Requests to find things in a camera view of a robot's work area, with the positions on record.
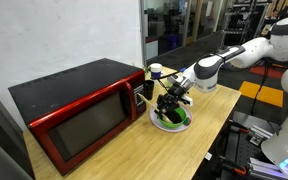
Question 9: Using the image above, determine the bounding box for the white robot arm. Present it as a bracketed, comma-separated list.
[157, 17, 288, 179]

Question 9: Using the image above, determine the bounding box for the white cup with blue band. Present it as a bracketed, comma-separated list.
[150, 63, 162, 79]

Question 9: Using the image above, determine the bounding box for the wooden ladle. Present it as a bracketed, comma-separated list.
[137, 93, 173, 124]

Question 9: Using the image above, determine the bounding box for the red and black microwave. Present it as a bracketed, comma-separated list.
[9, 59, 146, 175]

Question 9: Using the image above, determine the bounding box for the green bowl with dark contents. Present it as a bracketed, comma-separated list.
[157, 107, 187, 129]

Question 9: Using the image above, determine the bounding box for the lilac plate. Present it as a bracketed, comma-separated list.
[149, 105, 192, 132]

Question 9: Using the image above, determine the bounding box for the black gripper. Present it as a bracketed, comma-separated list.
[157, 82, 188, 115]

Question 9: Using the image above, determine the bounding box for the black cup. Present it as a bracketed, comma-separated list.
[144, 80, 155, 100]

